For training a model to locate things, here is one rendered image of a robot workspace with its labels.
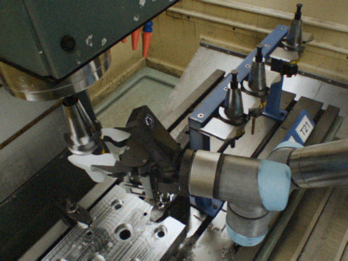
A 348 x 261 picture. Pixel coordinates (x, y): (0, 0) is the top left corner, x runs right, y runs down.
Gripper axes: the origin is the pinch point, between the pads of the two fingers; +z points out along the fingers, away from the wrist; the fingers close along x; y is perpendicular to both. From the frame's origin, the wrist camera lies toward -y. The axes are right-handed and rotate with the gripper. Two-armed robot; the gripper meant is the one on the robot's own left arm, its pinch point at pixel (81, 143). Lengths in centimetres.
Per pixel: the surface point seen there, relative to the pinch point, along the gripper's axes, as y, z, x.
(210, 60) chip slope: 47, -1, 101
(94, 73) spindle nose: -17.5, -8.3, -2.4
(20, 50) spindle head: -30.7, -13.5, -18.0
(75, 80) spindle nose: -18.2, -7.2, -5.1
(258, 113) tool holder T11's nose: 15.2, -28.0, 31.5
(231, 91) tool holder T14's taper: 1.4, -22.7, 21.4
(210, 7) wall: 24, 1, 108
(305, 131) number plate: 37, -42, 51
